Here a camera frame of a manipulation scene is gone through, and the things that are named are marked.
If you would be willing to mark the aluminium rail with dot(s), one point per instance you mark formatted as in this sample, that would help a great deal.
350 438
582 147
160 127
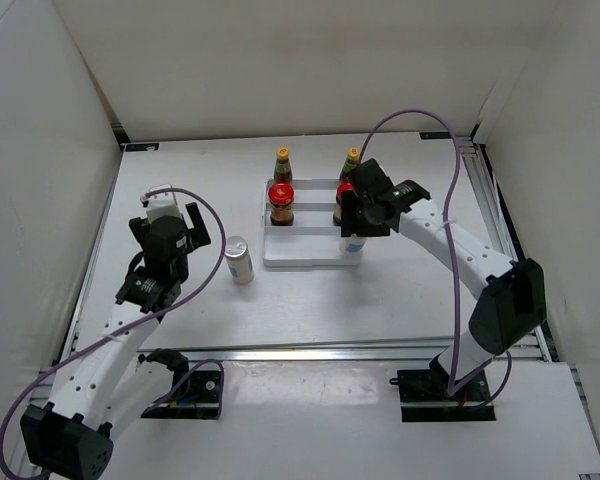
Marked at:
417 350
499 224

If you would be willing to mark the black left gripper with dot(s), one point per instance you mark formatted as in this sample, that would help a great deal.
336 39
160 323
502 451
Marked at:
197 234

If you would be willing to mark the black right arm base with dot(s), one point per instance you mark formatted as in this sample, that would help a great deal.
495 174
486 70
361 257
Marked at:
423 400

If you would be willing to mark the black corner bracket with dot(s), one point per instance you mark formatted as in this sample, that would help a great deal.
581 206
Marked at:
142 147
436 135

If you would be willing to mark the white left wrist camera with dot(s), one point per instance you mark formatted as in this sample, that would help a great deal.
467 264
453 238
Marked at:
160 202

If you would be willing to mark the left black corner bracket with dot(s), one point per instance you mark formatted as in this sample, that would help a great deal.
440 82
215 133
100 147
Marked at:
142 147

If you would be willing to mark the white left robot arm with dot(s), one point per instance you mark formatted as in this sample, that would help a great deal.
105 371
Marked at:
73 434

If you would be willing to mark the aluminium right rail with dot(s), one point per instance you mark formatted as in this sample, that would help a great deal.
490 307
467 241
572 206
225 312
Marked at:
499 224

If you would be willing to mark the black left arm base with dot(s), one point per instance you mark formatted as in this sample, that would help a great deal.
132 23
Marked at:
200 398

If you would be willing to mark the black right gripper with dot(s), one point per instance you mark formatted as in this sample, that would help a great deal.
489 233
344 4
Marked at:
350 225

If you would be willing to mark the aluminium front rail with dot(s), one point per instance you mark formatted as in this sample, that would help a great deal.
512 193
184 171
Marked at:
417 350

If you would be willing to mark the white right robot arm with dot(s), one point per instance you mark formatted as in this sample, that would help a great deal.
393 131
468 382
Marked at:
497 300

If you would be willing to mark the red-lid sauce jar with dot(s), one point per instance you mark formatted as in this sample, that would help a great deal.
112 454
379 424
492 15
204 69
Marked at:
337 215
281 198

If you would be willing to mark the white shaker bottle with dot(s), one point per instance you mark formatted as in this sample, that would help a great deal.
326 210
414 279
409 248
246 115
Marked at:
238 259
352 247

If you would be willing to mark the white tiered organizer tray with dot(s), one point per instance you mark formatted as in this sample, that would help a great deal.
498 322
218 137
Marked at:
313 239

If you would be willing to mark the tall sauce bottle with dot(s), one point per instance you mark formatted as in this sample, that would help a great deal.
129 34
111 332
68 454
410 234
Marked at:
351 161
282 169

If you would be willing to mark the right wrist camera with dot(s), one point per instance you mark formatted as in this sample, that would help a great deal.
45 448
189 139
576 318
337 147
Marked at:
369 179

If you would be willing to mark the right black corner bracket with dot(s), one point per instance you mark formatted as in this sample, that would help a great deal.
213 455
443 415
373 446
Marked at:
436 135

